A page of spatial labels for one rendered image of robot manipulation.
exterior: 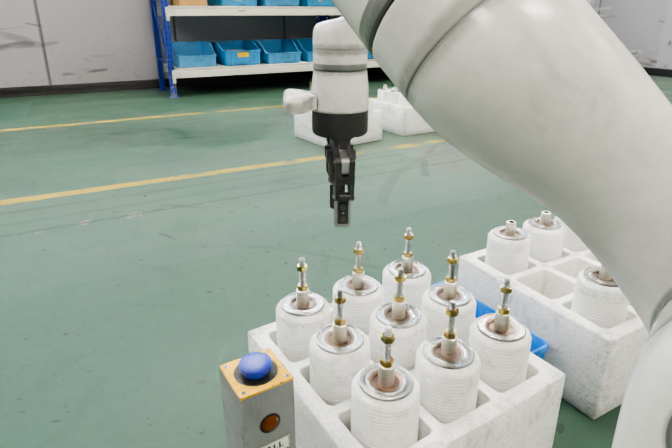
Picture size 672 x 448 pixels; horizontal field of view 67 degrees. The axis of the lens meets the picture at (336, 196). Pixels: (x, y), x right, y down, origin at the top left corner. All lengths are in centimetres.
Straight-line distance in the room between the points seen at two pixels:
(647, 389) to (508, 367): 64
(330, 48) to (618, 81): 44
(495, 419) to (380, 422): 19
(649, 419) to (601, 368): 85
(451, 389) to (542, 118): 60
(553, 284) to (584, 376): 23
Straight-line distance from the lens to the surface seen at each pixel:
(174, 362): 124
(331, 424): 79
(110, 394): 120
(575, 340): 111
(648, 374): 24
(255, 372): 65
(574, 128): 24
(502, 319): 87
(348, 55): 64
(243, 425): 66
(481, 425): 82
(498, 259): 122
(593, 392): 113
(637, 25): 772
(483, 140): 25
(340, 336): 81
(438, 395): 80
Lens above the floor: 73
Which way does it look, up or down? 20 degrees down
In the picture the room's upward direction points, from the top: straight up
